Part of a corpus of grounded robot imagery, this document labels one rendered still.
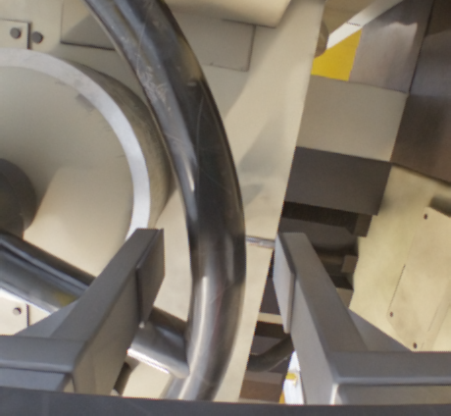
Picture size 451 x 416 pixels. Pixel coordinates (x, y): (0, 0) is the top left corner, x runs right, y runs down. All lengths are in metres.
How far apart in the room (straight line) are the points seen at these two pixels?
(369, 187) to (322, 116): 0.28
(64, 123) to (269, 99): 0.20
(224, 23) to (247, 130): 0.11
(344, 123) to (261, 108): 0.73
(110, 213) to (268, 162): 0.18
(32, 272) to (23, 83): 0.16
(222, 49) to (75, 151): 0.18
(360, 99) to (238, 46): 0.76
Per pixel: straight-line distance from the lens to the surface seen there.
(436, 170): 0.92
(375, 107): 1.10
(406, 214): 1.02
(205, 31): 0.36
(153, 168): 0.28
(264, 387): 1.48
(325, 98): 1.05
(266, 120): 0.35
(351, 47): 2.97
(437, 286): 0.84
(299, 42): 0.36
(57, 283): 0.18
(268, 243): 0.35
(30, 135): 0.27
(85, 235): 0.28
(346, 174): 1.08
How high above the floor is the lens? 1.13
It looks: 1 degrees down
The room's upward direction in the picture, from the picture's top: 81 degrees counter-clockwise
